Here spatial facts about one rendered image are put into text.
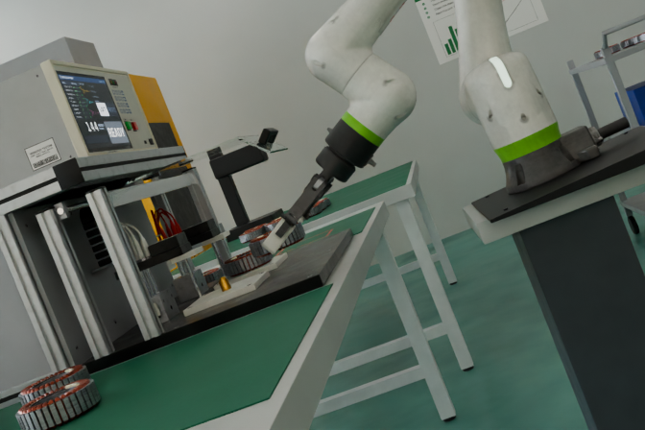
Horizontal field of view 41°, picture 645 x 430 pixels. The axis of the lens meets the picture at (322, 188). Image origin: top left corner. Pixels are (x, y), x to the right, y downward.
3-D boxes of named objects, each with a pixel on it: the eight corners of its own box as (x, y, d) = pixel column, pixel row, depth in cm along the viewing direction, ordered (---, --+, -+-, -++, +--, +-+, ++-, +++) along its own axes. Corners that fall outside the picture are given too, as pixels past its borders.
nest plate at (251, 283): (270, 274, 179) (268, 270, 179) (256, 289, 164) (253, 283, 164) (204, 300, 181) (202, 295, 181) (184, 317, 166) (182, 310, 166)
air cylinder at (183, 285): (209, 289, 202) (200, 267, 201) (201, 295, 194) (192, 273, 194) (189, 296, 202) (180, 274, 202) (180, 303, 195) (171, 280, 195)
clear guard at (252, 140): (288, 149, 209) (279, 126, 209) (271, 153, 186) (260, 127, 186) (167, 198, 214) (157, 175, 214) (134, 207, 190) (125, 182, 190)
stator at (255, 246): (310, 233, 175) (303, 217, 175) (302, 241, 164) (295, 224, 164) (260, 253, 177) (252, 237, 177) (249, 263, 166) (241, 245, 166)
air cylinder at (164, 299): (180, 312, 178) (170, 287, 178) (169, 320, 170) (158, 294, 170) (157, 320, 178) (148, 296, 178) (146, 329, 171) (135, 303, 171)
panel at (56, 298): (179, 293, 220) (135, 183, 220) (77, 367, 155) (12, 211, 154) (176, 295, 221) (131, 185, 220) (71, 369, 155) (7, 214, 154)
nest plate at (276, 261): (288, 256, 203) (286, 251, 203) (277, 267, 188) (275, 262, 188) (230, 279, 205) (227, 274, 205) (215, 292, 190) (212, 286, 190)
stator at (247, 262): (277, 255, 201) (272, 241, 201) (268, 264, 190) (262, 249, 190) (234, 273, 203) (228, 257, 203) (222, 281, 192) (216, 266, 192)
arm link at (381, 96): (427, 89, 159) (429, 91, 169) (373, 48, 159) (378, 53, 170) (380, 150, 161) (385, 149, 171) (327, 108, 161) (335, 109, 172)
